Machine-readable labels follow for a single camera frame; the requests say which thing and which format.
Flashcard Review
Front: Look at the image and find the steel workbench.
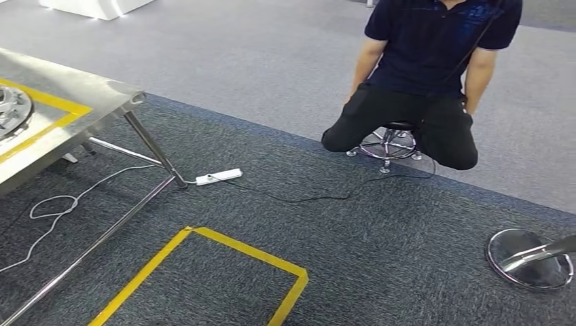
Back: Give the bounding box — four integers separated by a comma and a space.
0, 47, 187, 326

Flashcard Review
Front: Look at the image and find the white power strip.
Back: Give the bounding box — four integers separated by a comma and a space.
196, 168, 243, 186

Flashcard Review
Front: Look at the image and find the chrome stool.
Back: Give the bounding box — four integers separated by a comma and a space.
346, 121, 424, 174

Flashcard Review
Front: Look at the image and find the person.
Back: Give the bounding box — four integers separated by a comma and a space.
321, 0, 524, 171

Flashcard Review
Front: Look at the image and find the chrome stanchion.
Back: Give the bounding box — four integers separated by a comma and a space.
486, 228, 576, 291

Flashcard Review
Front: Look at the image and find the grey wheel hubcap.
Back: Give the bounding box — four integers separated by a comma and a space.
0, 85, 33, 141

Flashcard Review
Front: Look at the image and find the black floor cable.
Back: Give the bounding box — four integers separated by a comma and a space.
209, 157, 437, 204

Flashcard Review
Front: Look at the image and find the white floor cable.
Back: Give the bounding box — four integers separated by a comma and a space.
0, 164, 156, 274

